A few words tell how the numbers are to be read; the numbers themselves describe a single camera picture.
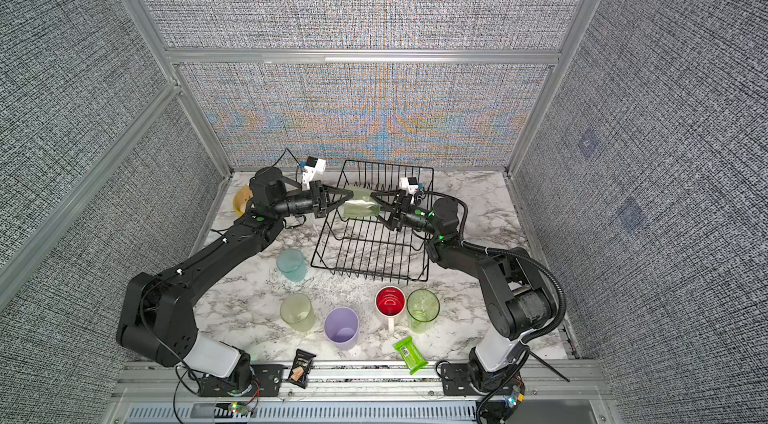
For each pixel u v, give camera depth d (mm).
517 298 470
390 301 853
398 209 704
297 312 829
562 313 439
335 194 703
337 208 747
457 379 732
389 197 747
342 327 813
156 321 436
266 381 740
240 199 1066
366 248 949
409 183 792
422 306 722
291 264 904
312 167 717
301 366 744
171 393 717
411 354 765
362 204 732
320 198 664
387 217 786
